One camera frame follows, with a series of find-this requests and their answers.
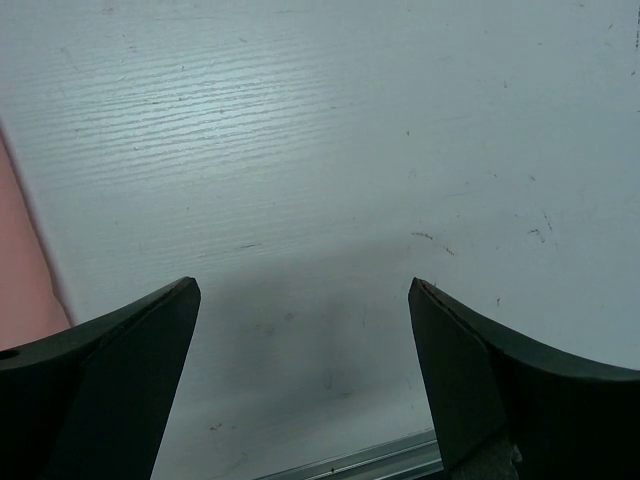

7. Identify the aluminium table edge rail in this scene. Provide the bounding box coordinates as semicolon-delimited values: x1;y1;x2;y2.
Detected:
264;430;447;480

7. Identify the pink t shirt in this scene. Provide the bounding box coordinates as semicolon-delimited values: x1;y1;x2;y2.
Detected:
1;143;70;350

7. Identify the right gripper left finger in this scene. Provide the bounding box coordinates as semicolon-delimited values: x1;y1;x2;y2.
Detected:
1;277;201;479

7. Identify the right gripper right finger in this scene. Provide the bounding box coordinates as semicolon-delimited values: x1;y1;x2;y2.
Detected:
408;279;639;479

